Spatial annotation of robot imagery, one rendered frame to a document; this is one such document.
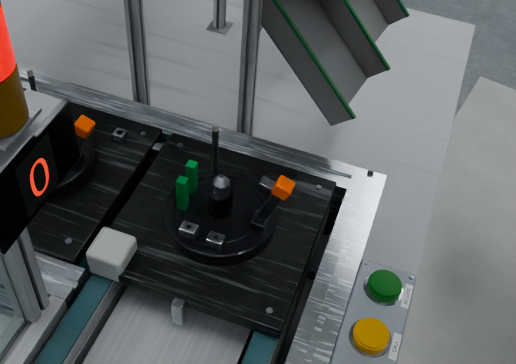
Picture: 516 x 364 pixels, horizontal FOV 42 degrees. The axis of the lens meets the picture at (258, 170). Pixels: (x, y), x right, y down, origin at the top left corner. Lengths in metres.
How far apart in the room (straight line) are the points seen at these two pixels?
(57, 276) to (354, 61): 0.52
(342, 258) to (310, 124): 0.35
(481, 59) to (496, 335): 2.05
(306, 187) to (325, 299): 0.16
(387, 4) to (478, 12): 2.05
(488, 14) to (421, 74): 1.92
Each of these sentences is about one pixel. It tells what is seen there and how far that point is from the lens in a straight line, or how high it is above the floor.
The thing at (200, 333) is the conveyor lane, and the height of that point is 0.92.
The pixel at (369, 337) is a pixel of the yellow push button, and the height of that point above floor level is 0.97.
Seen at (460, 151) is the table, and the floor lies 0.86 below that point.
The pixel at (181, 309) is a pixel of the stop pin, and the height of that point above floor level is 0.96.
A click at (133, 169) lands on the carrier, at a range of 0.90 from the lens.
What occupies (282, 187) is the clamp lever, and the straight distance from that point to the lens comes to 0.74.
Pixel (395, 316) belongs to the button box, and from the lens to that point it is 0.80.
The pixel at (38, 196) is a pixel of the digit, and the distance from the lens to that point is 0.60.
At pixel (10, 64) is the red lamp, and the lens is 0.51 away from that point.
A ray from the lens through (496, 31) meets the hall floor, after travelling 3.09.
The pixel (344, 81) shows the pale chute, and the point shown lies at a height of 1.01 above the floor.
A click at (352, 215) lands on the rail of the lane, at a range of 0.88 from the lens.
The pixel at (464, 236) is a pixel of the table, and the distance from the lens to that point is 1.04.
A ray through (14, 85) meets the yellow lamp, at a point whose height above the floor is 1.30.
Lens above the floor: 1.63
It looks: 47 degrees down
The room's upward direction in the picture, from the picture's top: 5 degrees clockwise
